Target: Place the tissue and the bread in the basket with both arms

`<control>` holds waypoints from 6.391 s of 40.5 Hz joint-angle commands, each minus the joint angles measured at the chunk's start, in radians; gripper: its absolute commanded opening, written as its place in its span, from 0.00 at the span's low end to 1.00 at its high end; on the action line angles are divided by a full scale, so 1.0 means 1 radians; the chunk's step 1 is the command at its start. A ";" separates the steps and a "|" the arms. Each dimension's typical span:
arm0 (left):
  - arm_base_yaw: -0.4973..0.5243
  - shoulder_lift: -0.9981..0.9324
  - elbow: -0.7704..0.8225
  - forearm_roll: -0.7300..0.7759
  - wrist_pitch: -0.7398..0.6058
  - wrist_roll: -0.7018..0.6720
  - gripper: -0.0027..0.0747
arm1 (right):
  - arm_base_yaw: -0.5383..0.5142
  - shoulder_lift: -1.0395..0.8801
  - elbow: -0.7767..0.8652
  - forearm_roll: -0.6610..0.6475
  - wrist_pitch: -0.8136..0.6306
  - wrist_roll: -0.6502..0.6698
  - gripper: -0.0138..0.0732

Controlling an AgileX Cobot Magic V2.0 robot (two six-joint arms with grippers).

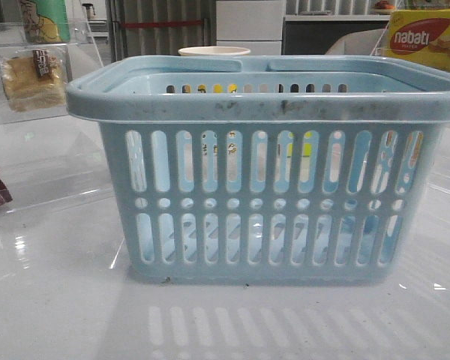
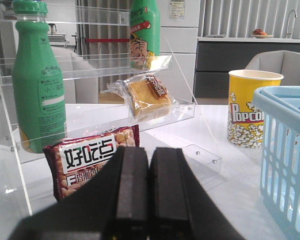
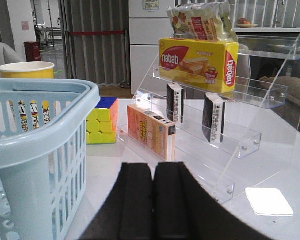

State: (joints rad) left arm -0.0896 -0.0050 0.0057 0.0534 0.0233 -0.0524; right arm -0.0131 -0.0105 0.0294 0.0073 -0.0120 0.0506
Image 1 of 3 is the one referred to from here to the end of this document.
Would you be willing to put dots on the packaged bread slice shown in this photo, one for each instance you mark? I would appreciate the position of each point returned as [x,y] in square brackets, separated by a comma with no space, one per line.
[33,80]

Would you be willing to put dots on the light blue plastic basket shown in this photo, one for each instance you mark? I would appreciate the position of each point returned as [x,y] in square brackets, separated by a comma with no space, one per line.
[265,169]

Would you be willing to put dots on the white paper cup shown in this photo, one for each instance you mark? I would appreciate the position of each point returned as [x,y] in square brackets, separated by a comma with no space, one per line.
[214,51]

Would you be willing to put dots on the white drawer cabinet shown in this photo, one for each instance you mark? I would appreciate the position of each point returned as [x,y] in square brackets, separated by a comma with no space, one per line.
[256,25]

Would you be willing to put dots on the clear acrylic display shelf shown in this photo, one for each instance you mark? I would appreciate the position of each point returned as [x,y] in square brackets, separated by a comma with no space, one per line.
[47,158]

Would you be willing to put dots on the green cartoon printed can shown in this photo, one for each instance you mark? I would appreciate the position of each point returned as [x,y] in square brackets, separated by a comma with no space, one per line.
[45,21]

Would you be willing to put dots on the yellow nabati wafer box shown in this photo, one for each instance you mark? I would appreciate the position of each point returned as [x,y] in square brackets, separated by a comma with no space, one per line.
[420,36]

